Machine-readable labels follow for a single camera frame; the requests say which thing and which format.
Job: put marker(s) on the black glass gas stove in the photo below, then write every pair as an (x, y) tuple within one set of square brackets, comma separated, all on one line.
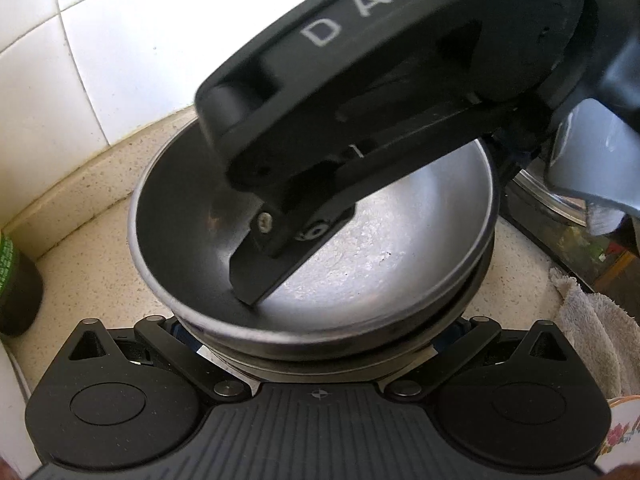
[(565, 255)]

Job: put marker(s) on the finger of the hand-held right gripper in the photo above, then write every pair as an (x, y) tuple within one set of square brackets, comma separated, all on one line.
[(270, 270)]

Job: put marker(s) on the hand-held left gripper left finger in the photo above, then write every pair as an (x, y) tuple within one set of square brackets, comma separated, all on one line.
[(175, 341)]

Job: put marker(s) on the dark bottle green label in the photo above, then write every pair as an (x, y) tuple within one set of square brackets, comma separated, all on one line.
[(20, 290)]

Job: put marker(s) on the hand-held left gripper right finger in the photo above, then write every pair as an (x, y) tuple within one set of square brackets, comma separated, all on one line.
[(450, 347)]

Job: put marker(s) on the white floral plate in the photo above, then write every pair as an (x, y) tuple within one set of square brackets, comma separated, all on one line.
[(625, 430)]

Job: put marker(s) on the white terry towel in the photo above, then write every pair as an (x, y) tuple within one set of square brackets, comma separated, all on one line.
[(595, 330)]

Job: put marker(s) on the steel burner drip plate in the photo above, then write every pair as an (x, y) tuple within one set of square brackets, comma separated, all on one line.
[(540, 200)]

